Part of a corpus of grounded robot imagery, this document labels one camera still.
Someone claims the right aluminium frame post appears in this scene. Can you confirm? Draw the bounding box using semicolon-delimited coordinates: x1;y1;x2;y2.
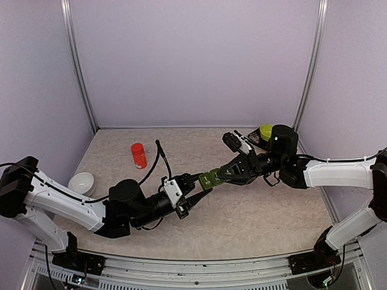
293;0;328;132

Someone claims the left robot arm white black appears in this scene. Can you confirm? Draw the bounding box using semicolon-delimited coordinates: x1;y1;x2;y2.
1;156;210;269

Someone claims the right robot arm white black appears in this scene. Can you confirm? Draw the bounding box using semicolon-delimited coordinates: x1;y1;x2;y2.
217;124;386;268

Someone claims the white bowl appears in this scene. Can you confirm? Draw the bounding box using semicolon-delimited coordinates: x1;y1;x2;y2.
68;172;95;196

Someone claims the left aluminium frame post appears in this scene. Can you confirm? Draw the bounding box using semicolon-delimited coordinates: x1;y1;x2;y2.
60;0;99;135

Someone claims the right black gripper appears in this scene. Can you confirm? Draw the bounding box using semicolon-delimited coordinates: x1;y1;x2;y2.
215;149;286;186

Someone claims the black patterned square plate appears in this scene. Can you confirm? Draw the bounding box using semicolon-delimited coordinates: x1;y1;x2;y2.
247;127;268;150

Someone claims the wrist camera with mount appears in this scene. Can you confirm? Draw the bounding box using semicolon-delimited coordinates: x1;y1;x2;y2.
222;130;253;155
163;179;189;220

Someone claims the aluminium frame post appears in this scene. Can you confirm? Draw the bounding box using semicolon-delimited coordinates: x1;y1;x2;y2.
293;0;328;132
60;0;99;135

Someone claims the green weekly pill organizer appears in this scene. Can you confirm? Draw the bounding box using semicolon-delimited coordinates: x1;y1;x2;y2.
198;168;225;190

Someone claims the front aluminium rail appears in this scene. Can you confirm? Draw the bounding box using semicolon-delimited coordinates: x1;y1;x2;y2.
17;241;376;289

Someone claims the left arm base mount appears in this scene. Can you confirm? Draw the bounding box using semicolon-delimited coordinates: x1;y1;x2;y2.
52;251;106;276

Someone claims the orange pill bottle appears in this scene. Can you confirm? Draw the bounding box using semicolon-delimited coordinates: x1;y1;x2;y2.
131;143;148;169

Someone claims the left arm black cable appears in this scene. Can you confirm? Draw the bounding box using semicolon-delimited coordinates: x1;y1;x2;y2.
137;139;173;188

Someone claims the lime green bowl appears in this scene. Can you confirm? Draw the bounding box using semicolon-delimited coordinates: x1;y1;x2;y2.
259;124;273;142

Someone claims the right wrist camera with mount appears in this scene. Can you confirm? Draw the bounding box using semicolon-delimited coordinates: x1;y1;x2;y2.
222;130;253;155

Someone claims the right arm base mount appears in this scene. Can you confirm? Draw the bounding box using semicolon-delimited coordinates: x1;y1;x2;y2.
288;250;341;275

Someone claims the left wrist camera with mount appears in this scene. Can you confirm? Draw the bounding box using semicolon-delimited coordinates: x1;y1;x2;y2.
163;179;189;220

